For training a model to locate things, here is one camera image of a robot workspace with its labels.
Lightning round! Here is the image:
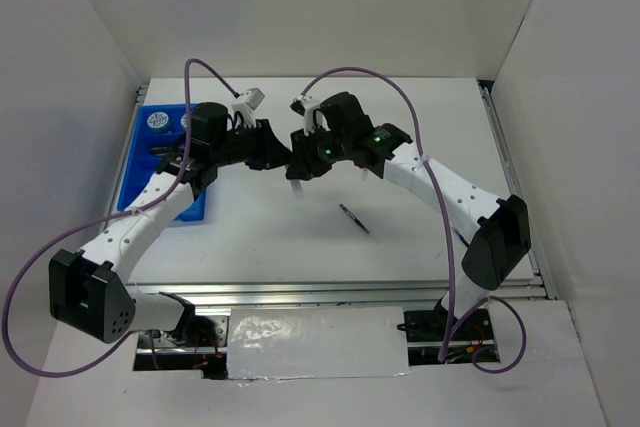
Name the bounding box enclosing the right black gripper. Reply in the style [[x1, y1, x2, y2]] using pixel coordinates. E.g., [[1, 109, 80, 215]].
[[287, 122, 352, 180]]

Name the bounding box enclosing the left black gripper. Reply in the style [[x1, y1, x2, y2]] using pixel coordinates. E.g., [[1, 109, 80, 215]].
[[211, 118, 292, 171]]

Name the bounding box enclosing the green pastel highlighter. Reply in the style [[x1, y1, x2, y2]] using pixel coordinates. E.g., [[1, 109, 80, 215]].
[[290, 180, 304, 199]]

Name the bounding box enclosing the black ink clear pen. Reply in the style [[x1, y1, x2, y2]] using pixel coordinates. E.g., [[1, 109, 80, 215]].
[[339, 203, 371, 235]]

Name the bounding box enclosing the purple cap black highlighter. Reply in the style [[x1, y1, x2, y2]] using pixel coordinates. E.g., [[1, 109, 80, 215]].
[[149, 146, 183, 158]]

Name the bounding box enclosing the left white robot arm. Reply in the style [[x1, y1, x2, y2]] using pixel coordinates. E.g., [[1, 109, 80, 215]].
[[49, 103, 291, 346]]

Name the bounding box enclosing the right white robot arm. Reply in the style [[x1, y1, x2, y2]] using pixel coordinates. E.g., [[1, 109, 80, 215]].
[[286, 92, 531, 339]]

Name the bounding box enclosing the blue plastic sorting tray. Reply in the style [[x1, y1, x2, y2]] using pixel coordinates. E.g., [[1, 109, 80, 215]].
[[117, 104, 185, 211]]

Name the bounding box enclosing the dark blue ballpoint pen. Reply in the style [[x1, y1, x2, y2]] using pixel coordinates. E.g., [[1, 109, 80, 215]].
[[452, 228, 470, 248]]

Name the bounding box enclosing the white front cover plate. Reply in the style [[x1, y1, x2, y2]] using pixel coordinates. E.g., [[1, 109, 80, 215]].
[[227, 306, 410, 380]]

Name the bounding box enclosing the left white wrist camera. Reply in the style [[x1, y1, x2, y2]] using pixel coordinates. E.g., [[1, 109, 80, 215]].
[[232, 87, 265, 124]]

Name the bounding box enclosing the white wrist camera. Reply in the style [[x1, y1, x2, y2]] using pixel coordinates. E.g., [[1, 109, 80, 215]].
[[232, 87, 265, 124], [290, 95, 324, 136]]

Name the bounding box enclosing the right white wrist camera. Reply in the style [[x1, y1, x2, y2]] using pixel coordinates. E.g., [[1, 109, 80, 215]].
[[290, 95, 324, 136]]

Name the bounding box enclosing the aluminium table rail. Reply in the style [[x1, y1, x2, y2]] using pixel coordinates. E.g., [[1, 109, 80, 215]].
[[124, 274, 551, 309]]

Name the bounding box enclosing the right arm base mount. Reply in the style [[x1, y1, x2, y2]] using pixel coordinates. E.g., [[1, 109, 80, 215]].
[[392, 306, 501, 367]]

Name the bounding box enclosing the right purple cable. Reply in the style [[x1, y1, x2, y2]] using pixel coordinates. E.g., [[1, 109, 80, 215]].
[[298, 66, 526, 374]]

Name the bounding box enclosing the purple cable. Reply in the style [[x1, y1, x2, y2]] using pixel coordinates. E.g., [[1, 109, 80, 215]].
[[298, 66, 526, 374], [2, 57, 241, 378]]

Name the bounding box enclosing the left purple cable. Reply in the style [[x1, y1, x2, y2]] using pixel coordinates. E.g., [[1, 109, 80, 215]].
[[2, 57, 241, 378]]

